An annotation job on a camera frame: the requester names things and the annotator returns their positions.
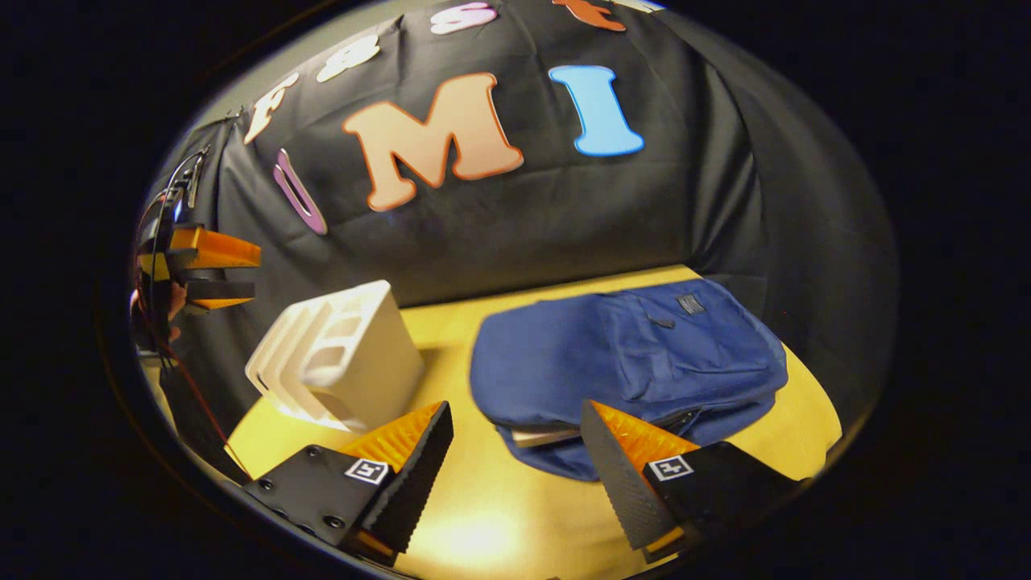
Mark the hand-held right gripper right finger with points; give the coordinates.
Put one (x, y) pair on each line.
(620, 483)

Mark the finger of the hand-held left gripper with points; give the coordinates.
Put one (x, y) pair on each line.
(225, 290)
(217, 250)

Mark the white bookshelf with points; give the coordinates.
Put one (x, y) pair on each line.
(354, 362)

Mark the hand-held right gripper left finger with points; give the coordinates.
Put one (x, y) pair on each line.
(411, 483)

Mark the pink book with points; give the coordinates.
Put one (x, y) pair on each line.
(544, 437)

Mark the blue schoolbag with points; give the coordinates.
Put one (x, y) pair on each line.
(564, 362)

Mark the black backdrop cloth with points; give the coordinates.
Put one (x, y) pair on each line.
(523, 225)

